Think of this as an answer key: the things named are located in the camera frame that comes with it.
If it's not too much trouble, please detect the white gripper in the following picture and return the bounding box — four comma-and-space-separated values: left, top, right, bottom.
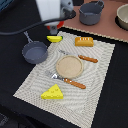
35, 0, 75, 26

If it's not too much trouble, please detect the yellow toy banana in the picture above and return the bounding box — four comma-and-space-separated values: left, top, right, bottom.
47, 36, 63, 43

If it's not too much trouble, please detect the orange toy bread loaf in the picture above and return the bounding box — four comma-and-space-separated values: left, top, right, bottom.
75, 37, 94, 47

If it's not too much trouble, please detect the yellow toy cheese wedge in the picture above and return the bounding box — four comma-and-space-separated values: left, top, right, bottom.
41, 84, 63, 99

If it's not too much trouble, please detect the red toy tomato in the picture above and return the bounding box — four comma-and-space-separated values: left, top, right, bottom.
57, 21, 64, 29

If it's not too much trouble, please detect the grey toy cooking pot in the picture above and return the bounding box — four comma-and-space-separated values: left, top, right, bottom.
79, 0, 104, 25

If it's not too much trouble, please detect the small grey frying pan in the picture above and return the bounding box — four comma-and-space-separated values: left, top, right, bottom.
22, 32, 48, 64

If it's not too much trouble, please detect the round wooden plate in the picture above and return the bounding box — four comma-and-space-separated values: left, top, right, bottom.
56, 55, 83, 79

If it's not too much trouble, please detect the pink toy stove top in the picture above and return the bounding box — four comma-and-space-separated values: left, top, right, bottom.
64, 0, 128, 42

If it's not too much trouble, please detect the cream bowl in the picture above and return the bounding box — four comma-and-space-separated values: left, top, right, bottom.
117, 4, 128, 30

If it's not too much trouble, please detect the white woven placemat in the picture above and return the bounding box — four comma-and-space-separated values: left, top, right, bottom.
14, 31, 115, 128

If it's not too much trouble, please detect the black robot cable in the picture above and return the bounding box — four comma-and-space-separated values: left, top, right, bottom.
0, 9, 77, 37

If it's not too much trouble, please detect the wooden handled toy knife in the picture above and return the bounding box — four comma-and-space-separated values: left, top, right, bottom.
59, 50, 98, 63

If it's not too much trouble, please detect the wooden handled toy fork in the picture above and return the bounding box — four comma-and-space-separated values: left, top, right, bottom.
45, 70, 86, 89

